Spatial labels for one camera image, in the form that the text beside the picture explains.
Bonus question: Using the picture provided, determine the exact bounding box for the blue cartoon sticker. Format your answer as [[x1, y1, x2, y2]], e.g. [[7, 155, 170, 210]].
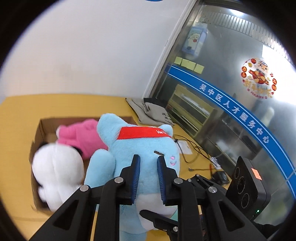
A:
[[181, 25, 207, 56]]

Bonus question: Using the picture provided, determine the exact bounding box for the black cable angled plug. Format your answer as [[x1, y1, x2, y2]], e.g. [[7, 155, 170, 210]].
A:
[[173, 134, 212, 163]]

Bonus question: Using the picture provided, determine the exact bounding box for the white plug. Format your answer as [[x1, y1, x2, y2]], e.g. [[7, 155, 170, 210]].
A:
[[210, 156, 222, 169]]

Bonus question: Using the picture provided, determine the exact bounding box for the pink plush toy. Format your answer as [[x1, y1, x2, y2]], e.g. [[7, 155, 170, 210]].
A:
[[57, 119, 109, 160]]

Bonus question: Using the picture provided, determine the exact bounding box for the wooden shelf behind glass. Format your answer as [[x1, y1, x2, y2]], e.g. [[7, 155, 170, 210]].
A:
[[168, 84, 218, 137]]

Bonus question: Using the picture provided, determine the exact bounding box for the black power adapter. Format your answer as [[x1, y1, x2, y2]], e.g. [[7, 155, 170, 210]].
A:
[[213, 171, 229, 186]]

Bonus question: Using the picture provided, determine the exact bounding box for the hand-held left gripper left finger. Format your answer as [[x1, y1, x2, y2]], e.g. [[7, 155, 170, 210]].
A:
[[30, 154, 141, 241]]

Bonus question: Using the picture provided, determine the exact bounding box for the white plush toy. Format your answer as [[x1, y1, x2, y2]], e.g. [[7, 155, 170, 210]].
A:
[[32, 143, 85, 212]]

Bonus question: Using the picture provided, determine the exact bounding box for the white paper orange edge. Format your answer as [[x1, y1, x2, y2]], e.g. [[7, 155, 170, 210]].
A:
[[179, 140, 192, 155]]

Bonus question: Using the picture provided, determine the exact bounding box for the black cable grey plug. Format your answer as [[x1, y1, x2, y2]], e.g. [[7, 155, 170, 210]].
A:
[[188, 162, 213, 173]]

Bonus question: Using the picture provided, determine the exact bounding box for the grey cloth bag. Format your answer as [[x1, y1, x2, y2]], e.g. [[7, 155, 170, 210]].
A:
[[125, 98, 175, 127]]

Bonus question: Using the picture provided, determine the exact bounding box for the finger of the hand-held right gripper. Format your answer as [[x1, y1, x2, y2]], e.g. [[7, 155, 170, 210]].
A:
[[140, 210, 179, 233], [188, 174, 228, 195]]

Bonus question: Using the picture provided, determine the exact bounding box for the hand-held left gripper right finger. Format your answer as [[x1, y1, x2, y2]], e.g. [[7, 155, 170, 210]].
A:
[[157, 156, 269, 241]]

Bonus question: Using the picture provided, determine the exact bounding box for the red round cartoon sticker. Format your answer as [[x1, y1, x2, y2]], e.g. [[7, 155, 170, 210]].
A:
[[240, 58, 278, 100]]

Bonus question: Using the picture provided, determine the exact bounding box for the cardboard box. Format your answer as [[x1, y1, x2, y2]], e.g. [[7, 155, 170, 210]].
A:
[[29, 115, 134, 212]]

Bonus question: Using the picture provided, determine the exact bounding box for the blue plush cat toy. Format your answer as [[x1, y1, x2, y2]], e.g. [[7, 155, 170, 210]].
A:
[[84, 113, 179, 241]]

